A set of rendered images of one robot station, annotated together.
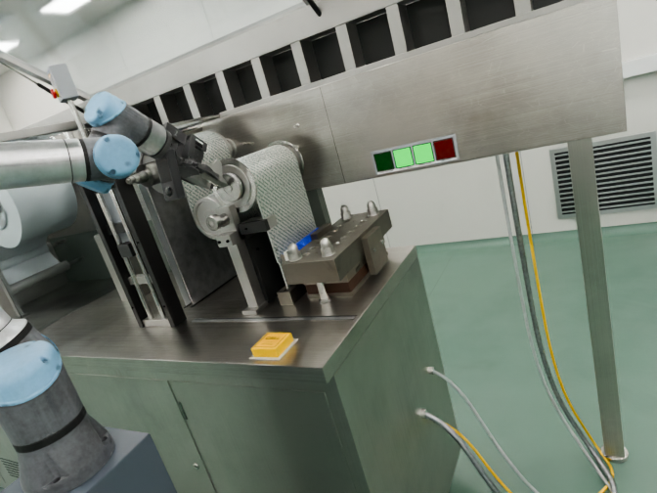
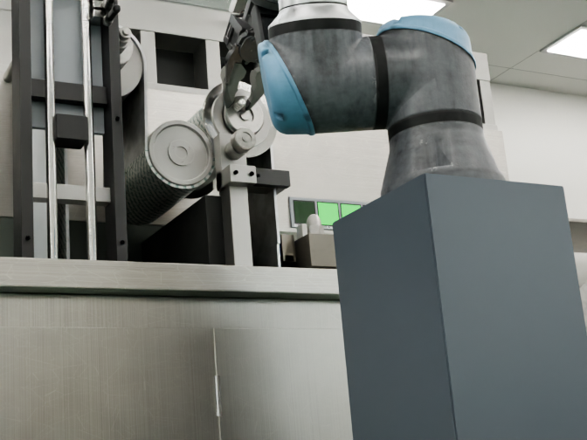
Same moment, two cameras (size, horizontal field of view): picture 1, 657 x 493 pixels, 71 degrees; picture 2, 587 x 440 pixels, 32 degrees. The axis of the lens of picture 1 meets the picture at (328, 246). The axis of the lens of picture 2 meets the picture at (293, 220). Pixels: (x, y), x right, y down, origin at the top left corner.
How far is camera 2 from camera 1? 1.90 m
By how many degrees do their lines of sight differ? 68
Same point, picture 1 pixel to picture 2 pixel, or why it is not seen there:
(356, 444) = not seen: hidden behind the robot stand
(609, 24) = (500, 153)
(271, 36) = (182, 19)
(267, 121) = not seen: hidden behind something
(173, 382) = (220, 331)
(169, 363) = (260, 271)
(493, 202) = not seen: outside the picture
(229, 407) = (329, 374)
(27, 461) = (476, 134)
